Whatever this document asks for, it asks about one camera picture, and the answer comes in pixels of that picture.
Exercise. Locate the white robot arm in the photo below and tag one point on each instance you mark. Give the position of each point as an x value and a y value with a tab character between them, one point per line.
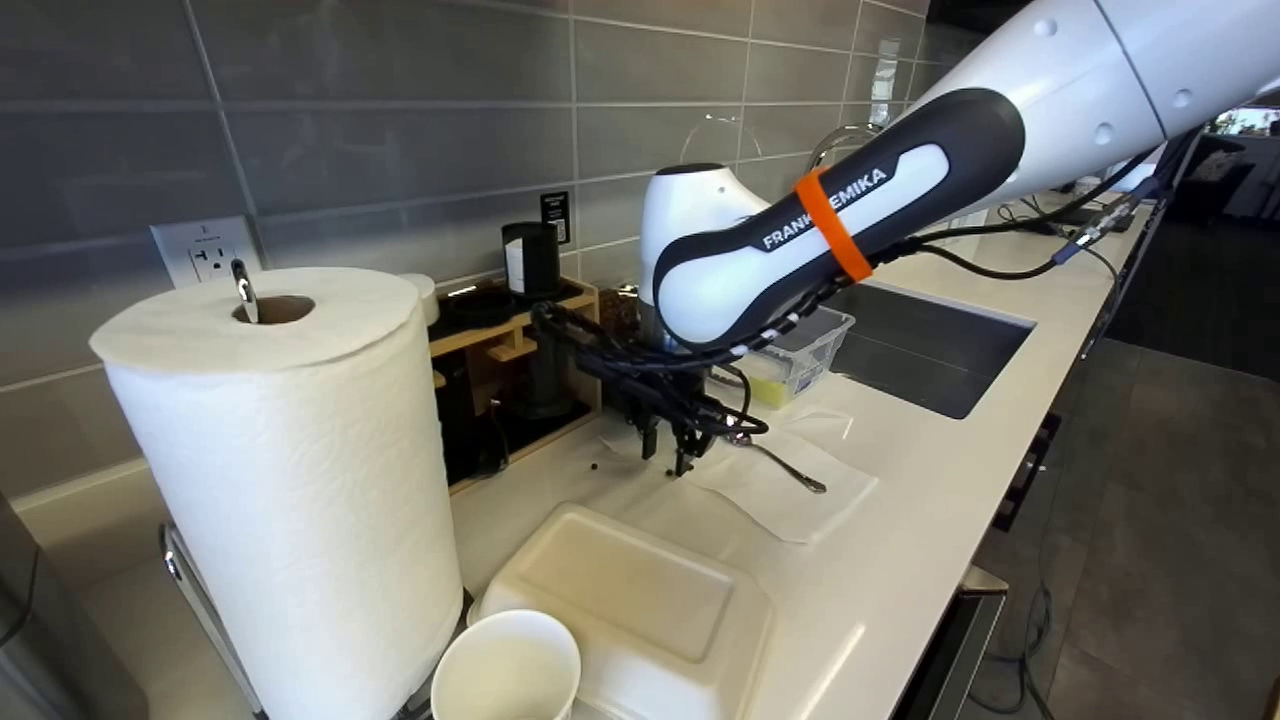
1054	92

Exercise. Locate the black and white mug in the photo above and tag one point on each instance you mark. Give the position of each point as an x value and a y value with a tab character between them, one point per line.
532	257

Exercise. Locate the white wall outlet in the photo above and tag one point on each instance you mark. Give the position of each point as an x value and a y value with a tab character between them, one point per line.
206	249

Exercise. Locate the white paper napkin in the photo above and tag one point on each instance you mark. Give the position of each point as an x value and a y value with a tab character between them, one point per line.
774	501

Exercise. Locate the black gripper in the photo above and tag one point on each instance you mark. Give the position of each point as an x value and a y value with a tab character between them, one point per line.
679	397

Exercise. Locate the dark kitchen sink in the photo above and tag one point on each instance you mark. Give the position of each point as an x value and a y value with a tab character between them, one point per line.
930	354

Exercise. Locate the white paper cup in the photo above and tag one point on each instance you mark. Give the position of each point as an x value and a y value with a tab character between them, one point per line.
510	664

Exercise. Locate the white paper towel roll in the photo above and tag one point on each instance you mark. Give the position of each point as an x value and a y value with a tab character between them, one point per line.
302	506

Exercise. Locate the clear plastic container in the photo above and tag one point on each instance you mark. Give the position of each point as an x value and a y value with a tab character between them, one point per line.
780	368

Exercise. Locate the metal paper towel holder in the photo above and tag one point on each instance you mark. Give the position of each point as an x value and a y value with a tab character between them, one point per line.
242	288

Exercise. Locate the wooden organizer rack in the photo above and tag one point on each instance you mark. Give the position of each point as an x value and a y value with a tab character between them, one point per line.
496	381

